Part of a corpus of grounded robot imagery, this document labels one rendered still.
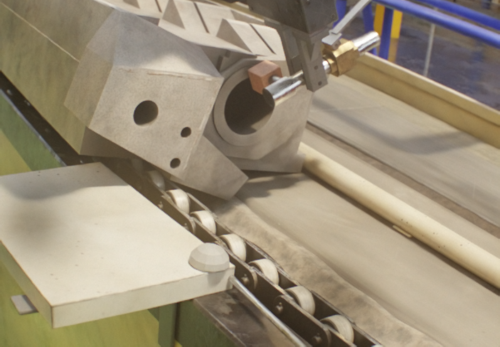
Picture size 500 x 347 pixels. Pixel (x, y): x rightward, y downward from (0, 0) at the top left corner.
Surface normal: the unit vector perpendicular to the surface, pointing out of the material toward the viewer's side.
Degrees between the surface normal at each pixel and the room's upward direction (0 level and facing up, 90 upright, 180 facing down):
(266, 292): 90
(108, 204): 0
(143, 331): 90
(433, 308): 0
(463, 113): 89
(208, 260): 52
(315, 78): 90
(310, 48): 115
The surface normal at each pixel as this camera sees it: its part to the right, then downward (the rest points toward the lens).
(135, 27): 0.55, -0.54
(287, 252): -0.71, -0.33
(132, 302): 0.62, 0.34
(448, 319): 0.13, -0.93
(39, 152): -0.82, 0.09
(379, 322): -0.51, -0.55
